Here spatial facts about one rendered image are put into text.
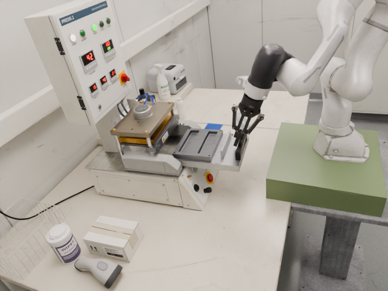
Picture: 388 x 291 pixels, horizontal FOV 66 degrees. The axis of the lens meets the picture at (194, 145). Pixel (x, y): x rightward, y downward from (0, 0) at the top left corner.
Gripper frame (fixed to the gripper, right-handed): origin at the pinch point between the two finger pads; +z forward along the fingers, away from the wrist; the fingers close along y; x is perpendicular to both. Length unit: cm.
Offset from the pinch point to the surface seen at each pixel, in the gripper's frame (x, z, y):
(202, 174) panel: -2.7, 23.9, -9.0
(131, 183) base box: -16, 31, -37
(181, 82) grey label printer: 94, 38, -51
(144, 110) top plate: -1.1, 2.1, -40.4
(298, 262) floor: 18, 86, 62
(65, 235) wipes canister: -49, 32, -47
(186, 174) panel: -11.4, 18.5, -14.7
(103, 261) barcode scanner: -52, 32, -30
